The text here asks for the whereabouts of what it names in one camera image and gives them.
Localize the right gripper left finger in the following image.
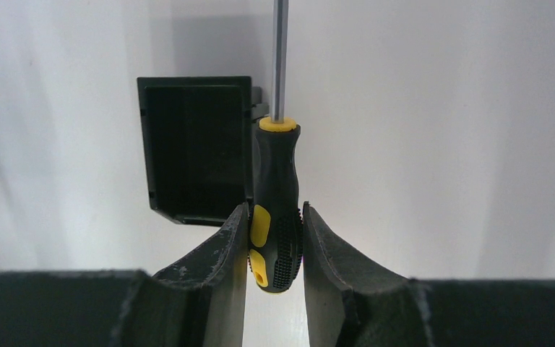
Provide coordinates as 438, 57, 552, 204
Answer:
153, 203, 249, 346

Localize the black plastic bin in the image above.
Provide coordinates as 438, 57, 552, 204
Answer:
137, 76, 267, 226

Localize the black yellow screwdriver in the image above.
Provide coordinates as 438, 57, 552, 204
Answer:
249, 1, 303, 294

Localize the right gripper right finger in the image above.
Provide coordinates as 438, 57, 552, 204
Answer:
303, 202, 429, 346

